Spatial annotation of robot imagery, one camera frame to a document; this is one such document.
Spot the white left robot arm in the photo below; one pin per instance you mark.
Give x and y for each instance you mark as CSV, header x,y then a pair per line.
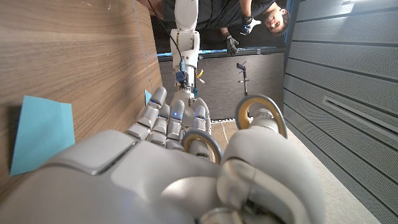
x,y
186,37

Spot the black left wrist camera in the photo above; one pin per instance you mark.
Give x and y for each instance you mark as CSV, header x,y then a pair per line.
x,y
180,76

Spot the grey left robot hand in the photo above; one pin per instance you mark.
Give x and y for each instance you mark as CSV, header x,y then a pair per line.
x,y
188,98

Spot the blue sticky note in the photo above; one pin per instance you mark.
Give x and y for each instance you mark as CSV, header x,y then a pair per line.
x,y
147,96
43,133

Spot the bare person forearm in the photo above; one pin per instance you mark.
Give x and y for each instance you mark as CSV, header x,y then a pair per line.
x,y
224,30
245,7

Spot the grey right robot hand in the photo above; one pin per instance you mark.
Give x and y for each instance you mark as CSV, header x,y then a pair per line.
x,y
140,183

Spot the black gloved person hand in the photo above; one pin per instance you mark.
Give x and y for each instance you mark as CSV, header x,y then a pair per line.
x,y
231,43

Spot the white black gloved person hand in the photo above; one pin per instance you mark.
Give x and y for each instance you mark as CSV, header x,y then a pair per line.
x,y
248,25

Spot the black strip with lace trim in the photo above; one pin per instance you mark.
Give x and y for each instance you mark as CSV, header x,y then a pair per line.
x,y
225,119

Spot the person in black shirt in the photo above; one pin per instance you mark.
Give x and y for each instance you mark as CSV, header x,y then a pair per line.
x,y
214,12

